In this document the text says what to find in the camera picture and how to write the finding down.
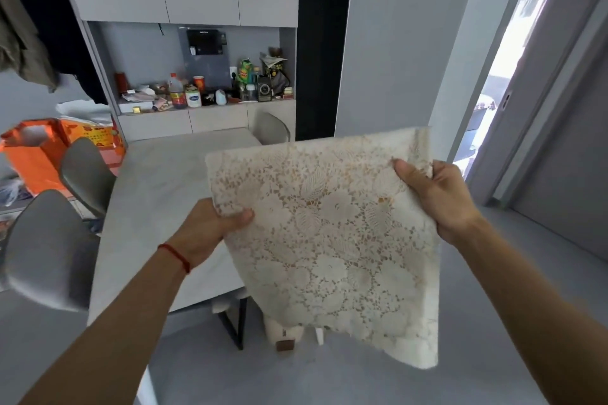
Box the orange paper bag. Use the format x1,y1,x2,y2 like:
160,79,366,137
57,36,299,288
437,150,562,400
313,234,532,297
0,118,70,197

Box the beige brown rice cooker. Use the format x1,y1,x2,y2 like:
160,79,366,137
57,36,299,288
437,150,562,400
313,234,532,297
263,314,305,352

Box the beige lace tablecloth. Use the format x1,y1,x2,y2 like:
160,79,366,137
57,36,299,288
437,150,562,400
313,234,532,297
205,127,443,370

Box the person's right hand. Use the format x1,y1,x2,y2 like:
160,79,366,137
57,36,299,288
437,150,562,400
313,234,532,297
393,158,483,247

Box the person's left hand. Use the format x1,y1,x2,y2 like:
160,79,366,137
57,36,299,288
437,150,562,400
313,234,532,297
166,198,255,273

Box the plain grey door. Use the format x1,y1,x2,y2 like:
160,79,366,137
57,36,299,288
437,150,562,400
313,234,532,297
510,53,608,263

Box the red string bracelet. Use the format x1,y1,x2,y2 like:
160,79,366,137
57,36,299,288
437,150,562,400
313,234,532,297
158,243,192,274

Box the person's left forearm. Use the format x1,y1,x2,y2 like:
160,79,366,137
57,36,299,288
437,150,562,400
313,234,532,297
18,247,191,405

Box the white flat box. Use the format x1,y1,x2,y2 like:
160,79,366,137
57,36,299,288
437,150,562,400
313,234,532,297
118,99,155,114

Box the black hanging jacket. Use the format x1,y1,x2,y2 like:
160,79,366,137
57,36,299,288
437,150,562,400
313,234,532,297
7,0,109,106

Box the dark handbag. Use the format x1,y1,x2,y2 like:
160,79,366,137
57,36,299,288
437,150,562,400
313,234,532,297
269,66,291,95

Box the grey door silver lock plate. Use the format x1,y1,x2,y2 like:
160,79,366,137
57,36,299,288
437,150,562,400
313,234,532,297
467,0,608,206

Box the white crumpled paper bag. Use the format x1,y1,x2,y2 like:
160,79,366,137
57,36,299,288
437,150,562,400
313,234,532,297
56,99,115,125

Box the person's right forearm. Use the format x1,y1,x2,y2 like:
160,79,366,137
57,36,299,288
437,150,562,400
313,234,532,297
453,217,608,405

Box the pink box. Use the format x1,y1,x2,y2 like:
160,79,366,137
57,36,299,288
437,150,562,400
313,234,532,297
102,148,127,178

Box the dark sauce bottle red label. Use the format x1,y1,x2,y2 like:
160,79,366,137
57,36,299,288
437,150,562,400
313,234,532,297
168,73,188,110

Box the khaki hanging garment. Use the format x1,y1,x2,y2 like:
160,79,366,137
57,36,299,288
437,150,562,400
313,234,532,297
0,0,60,93

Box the black wall water dispenser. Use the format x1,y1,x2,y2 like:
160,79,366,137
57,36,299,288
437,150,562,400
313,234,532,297
186,29,227,56

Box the clear plastic bag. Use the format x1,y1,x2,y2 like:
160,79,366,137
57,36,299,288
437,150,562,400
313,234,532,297
0,177,25,207

